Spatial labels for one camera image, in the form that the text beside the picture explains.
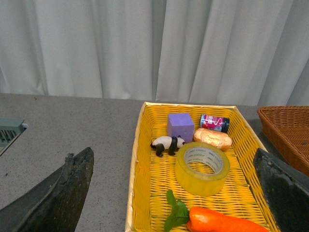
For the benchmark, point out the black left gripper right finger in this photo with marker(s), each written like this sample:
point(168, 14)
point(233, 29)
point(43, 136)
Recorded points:
point(286, 191)

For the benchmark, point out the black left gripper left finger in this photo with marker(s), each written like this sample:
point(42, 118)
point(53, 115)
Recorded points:
point(55, 204)

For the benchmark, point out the yellow packing tape roll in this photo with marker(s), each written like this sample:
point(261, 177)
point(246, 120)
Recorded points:
point(196, 182)

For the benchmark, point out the brown wicker basket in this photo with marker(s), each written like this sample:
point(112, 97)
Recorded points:
point(287, 127)

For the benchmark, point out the yellow woven basket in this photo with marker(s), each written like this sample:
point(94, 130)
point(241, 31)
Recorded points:
point(151, 176)

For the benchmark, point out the orange bread roll toy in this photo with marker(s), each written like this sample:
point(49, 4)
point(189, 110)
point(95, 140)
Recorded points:
point(217, 139)

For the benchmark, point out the green plastic crate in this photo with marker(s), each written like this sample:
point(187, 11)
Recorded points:
point(10, 130)

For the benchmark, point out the orange toy carrot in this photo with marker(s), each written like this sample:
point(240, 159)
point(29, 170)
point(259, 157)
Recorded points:
point(201, 219)

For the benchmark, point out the small pink labelled jar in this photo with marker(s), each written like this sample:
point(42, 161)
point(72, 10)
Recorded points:
point(216, 123)

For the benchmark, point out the black white panda figurine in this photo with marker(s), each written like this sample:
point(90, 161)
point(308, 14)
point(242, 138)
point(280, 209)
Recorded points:
point(171, 144)

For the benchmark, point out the purple foam cube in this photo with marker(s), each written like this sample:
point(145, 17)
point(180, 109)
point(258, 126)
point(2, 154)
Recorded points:
point(180, 124)

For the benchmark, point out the white curtain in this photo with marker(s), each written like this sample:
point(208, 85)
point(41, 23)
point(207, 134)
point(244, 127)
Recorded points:
point(248, 52)

